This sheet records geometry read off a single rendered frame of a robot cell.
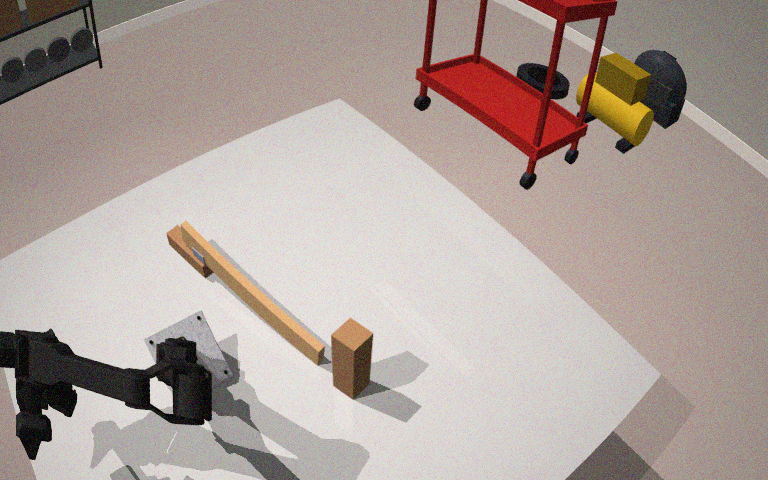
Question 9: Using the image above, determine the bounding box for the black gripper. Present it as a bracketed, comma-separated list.
[16, 379, 52, 460]

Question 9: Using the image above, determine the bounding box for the tan wooden rail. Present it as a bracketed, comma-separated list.
[180, 220, 325, 365]

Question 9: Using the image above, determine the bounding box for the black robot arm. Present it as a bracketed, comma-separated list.
[0, 329, 212, 426]

